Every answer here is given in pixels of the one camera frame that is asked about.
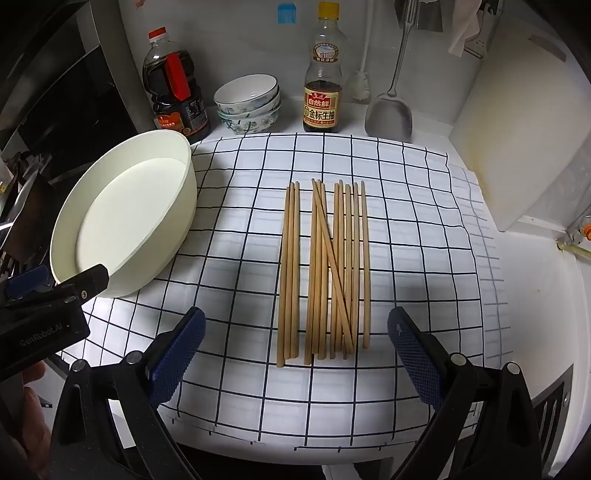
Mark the blue silicone brush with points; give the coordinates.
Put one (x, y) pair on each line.
(286, 13)

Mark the gas valve orange knob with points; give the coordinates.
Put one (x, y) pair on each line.
(582, 228)

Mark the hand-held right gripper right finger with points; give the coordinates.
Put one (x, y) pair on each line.
(415, 355)

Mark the dark slotted panel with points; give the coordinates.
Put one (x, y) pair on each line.
(549, 415)

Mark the beige hanging towel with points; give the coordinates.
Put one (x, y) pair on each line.
(466, 32)

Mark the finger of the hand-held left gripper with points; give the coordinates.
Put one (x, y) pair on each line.
(92, 279)
(27, 282)

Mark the black range hood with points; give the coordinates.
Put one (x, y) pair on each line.
(69, 92)

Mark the white cutting board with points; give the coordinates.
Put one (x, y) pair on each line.
(521, 138)

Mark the metal spatula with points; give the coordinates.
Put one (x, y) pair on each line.
(388, 117)

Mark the pile of wooden chopsticks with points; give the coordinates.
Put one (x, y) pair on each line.
(289, 277)

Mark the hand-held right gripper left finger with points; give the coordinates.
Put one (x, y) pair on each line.
(178, 355)

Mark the white bottle brush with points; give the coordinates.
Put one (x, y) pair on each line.
(359, 87)

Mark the large white bowl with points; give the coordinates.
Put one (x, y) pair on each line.
(129, 207)

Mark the white floral ceramic bowl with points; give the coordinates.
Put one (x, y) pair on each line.
(249, 125)
(273, 110)
(244, 90)

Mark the soy sauce bottle yellow cap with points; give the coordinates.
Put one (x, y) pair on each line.
(324, 106)

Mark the person's left hand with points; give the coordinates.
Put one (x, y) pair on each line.
(36, 401)

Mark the white black-grid cloth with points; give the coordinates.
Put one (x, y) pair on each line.
(231, 230)

